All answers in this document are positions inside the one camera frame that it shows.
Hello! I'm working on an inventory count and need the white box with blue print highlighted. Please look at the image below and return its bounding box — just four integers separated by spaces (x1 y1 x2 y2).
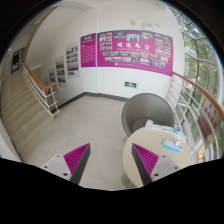
145 120 187 141

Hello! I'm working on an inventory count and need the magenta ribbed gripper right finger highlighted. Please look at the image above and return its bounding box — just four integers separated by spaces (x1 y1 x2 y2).
131 143 182 187

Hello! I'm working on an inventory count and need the round white table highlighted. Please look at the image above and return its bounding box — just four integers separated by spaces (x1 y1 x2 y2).
123 127 192 187

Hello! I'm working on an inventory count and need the middle white photo notice board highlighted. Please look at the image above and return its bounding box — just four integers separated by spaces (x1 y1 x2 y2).
55 57 67 87

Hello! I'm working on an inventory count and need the large magenta wall poster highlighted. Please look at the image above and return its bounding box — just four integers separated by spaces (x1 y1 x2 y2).
97 30 173 76

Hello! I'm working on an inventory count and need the concrete staircase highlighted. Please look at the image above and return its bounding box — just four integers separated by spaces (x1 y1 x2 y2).
1 70 53 159

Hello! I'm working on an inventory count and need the dark doorway at stair top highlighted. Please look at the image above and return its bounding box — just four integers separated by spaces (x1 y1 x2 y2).
11 49 23 73

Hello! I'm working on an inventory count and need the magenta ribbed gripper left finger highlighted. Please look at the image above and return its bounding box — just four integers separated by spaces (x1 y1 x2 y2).
40 142 92 186

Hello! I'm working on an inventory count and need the left stair railing wooden handrail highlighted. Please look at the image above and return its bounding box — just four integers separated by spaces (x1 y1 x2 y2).
21 61 60 120

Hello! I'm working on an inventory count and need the large white photo notice board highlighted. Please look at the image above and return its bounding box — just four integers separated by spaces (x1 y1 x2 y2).
66 42 80 78

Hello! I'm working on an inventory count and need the right railing wooden handrail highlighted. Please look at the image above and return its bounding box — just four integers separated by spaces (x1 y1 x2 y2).
166 70 224 158

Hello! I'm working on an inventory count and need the small white photo notice board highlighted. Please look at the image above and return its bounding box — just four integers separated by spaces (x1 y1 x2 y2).
48 69 56 83

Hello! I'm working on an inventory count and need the small magenta wall poster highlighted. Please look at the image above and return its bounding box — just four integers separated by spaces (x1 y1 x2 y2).
80 33 96 68

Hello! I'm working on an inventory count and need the white power strip blue trim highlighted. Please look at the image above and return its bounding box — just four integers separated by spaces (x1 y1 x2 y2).
162 140 183 153

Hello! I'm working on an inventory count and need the green exit sign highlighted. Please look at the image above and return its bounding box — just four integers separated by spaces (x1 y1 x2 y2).
125 82 137 88

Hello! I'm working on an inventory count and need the red and white sign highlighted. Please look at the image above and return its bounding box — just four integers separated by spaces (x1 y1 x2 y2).
197 99 222 147

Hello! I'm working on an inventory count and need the grey round-back chair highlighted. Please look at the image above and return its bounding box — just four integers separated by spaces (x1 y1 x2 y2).
121 93 174 142

